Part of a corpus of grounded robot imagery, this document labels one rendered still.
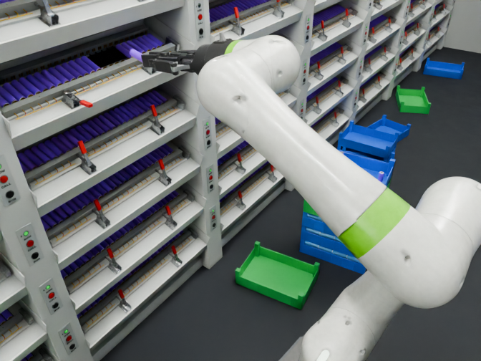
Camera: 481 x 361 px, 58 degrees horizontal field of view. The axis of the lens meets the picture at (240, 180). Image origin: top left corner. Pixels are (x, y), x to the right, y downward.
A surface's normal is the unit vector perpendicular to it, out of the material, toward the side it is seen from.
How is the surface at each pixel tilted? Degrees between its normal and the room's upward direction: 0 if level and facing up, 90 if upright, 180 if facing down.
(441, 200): 19
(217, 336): 0
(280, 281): 0
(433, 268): 47
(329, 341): 4
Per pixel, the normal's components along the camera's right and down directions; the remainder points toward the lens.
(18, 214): 0.80, 0.33
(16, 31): 0.26, -0.65
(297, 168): -0.55, 0.26
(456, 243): 0.48, -0.46
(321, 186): -0.43, 0.07
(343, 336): 0.07, -0.74
